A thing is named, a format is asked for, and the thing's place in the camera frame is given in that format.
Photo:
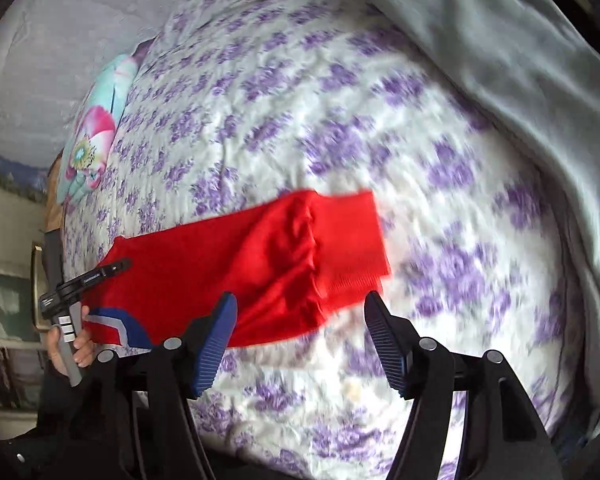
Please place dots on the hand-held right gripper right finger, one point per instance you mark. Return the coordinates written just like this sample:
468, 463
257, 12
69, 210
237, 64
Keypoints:
386, 347

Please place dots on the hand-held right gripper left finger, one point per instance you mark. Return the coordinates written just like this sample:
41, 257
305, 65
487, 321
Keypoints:
214, 347

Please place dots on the grey blanket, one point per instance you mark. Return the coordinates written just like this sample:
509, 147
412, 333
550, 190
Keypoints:
510, 60

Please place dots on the person's left forearm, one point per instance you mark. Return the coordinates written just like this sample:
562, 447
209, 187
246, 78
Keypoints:
70, 425

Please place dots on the red pants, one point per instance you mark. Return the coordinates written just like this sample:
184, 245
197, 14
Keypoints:
260, 265

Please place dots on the purple floral bed sheet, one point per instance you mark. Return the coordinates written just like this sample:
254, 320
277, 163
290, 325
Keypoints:
290, 125

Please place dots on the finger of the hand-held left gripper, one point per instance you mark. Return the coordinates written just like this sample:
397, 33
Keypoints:
106, 272

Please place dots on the teal floral pillow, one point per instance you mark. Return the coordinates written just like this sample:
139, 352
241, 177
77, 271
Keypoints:
92, 135

